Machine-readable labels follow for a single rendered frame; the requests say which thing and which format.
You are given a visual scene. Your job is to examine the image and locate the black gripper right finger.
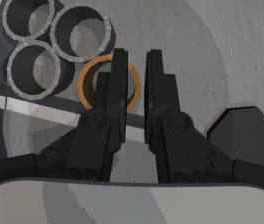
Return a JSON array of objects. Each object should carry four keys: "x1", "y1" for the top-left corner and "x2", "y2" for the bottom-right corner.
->
[{"x1": 144, "y1": 49, "x2": 264, "y2": 188}]

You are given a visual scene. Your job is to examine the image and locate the bronze bushing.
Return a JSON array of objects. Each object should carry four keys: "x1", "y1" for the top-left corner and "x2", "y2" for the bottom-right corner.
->
[{"x1": 77, "y1": 54, "x2": 141, "y2": 112}]

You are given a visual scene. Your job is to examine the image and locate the grey metal ring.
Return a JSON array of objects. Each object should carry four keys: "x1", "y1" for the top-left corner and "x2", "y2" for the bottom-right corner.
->
[
  {"x1": 50, "y1": 1, "x2": 116, "y2": 63},
  {"x1": 2, "y1": 0, "x2": 65, "y2": 44},
  {"x1": 7, "y1": 40, "x2": 75, "y2": 100}
]

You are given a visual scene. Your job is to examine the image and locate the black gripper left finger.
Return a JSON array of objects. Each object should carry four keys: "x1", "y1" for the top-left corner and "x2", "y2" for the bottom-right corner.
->
[{"x1": 0, "y1": 48, "x2": 128, "y2": 182}]

